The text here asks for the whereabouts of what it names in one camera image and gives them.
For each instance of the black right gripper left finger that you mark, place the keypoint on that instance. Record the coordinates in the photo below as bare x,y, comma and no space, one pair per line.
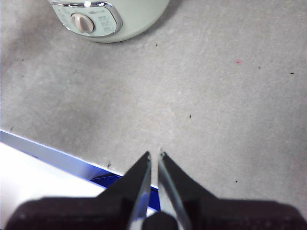
84,213

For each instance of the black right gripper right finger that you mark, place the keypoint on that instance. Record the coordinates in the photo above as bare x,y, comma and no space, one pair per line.
227,215

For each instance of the pale green electric pot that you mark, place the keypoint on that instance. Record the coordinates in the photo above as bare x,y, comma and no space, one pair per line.
134,21

